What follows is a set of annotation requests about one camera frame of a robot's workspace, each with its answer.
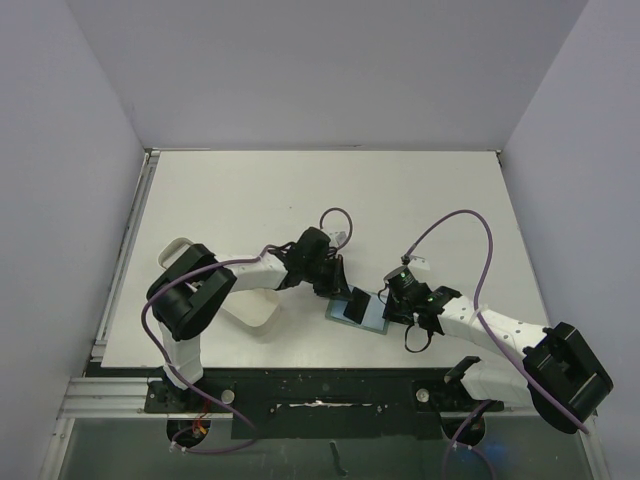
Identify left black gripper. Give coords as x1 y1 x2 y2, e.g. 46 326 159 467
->
303 253 351 301

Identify black credit card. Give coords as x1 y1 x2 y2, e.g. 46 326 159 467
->
343 287 371 325

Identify blue credit card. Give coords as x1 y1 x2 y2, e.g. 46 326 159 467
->
328 300 348 321

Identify green card holder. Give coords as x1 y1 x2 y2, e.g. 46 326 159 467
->
325 291 388 335

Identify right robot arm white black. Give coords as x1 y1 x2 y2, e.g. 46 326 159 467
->
383 266 613 434

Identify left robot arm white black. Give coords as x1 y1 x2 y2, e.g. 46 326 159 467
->
142 227 351 411

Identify white oblong tray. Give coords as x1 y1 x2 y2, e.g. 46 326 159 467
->
158 237 281 336

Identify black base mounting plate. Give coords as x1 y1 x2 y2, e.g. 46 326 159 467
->
144 368 480 440

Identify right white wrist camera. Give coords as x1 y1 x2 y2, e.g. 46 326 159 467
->
401 254 431 271

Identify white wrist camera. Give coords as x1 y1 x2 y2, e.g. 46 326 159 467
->
327 231 348 250
401 254 431 271

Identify black looped wire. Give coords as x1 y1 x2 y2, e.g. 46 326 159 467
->
403 322 436 354

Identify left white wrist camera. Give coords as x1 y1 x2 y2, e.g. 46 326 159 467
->
327 231 348 250

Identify aluminium left side rail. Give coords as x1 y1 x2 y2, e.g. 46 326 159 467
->
89 149 161 362

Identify aluminium rail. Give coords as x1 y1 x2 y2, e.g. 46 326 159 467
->
58 377 147 419
89 149 161 362

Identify aluminium front rail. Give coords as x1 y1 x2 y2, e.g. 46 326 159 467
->
58 377 147 419

